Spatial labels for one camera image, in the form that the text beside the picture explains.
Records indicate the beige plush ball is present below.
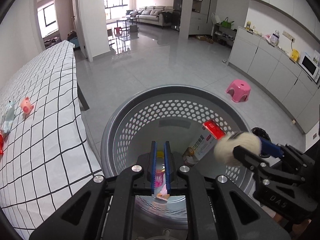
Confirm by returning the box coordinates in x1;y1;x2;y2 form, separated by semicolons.
214;132;261;167

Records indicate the long red box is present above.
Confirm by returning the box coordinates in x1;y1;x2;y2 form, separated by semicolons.
182;120;225;166

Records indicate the pink snack wrapper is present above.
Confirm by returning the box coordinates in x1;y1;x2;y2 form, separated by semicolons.
156;188;170;202

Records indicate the pink mesh net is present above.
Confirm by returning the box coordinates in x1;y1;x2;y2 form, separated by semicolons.
155;169;165;188

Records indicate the red plastic bag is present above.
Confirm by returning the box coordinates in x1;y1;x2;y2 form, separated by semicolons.
0;133;4;155

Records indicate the pink pig toy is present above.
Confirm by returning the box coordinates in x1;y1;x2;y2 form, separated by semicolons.
20;97;34;115

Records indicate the light blue wipes packet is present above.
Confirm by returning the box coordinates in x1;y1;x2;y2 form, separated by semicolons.
1;100;15;134

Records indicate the person right hand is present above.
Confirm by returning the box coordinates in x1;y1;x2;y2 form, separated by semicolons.
273;213;311;239

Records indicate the pink plastic stool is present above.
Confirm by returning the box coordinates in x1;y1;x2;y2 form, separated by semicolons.
226;79;251;102

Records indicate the white low cabinet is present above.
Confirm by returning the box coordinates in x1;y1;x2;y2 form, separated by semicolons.
228;27;319;134

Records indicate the checked white tablecloth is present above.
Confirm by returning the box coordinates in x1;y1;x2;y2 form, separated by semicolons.
1;41;102;239

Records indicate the white microwave oven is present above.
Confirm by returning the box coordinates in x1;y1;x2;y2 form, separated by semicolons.
299;53;319;83

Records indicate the yellow container on counter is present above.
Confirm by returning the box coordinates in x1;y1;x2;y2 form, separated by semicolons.
290;49;299;62

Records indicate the green bag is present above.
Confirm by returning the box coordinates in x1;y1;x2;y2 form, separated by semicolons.
221;17;234;29

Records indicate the grey sofa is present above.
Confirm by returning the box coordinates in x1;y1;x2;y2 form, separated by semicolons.
125;6;174;28

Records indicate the coffee table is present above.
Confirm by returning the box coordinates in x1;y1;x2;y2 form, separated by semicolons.
116;17;138;31

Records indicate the red small stool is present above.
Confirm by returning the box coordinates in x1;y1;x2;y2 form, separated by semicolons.
114;27;123;37

